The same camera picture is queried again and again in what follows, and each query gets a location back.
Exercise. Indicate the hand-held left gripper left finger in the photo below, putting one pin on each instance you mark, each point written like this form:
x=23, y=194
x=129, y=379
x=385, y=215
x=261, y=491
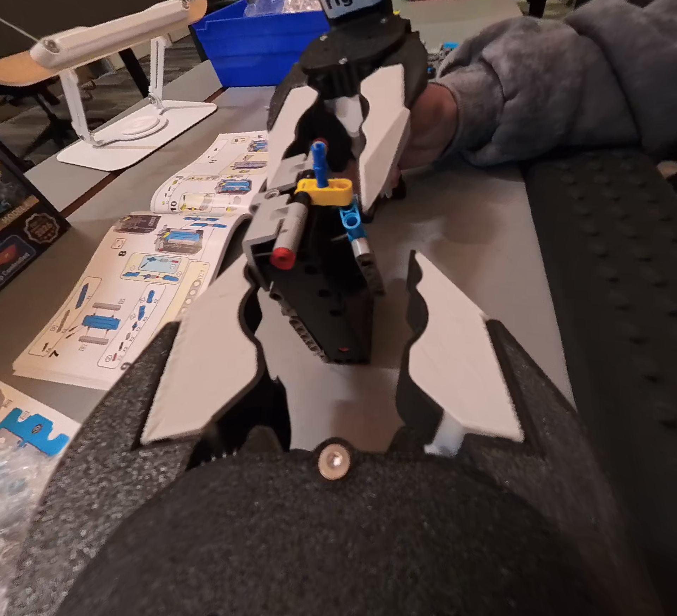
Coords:
x=206, y=362

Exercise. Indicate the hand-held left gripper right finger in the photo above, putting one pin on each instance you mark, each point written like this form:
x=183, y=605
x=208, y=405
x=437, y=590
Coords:
x=460, y=367

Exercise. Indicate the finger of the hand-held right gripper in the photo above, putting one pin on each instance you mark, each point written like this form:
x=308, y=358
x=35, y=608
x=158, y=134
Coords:
x=389, y=124
x=283, y=119

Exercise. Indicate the black and grey brick assembly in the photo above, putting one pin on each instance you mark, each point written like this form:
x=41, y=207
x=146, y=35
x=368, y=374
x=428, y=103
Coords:
x=328, y=298

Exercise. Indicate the person's right forearm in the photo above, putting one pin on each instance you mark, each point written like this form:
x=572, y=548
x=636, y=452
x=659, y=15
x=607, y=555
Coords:
x=555, y=76

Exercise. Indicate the grey desk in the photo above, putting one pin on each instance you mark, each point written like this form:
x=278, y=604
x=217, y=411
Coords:
x=465, y=214

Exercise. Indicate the white desk lamp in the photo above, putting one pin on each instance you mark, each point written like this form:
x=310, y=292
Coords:
x=143, y=124

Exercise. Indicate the person's right hand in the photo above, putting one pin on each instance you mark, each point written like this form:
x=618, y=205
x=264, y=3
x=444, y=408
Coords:
x=431, y=124

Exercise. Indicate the blue plastic bin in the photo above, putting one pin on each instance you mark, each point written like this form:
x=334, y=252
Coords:
x=254, y=50

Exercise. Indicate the pile of loose bricks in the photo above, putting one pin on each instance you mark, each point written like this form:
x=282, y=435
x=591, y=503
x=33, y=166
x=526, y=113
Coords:
x=441, y=58

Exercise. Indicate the building instruction booklet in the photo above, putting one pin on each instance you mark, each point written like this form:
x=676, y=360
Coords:
x=137, y=267

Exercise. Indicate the black perforated pad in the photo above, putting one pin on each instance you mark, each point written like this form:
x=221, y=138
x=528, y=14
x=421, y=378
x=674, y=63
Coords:
x=608, y=309

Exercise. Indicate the blue sticker sheet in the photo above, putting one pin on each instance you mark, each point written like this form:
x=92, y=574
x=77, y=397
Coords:
x=31, y=425

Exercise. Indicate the dark printed toy box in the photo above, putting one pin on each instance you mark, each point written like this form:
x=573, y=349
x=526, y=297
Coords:
x=26, y=224

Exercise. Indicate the crinkled clear plastic bag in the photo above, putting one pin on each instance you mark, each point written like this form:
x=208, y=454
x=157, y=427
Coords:
x=18, y=510

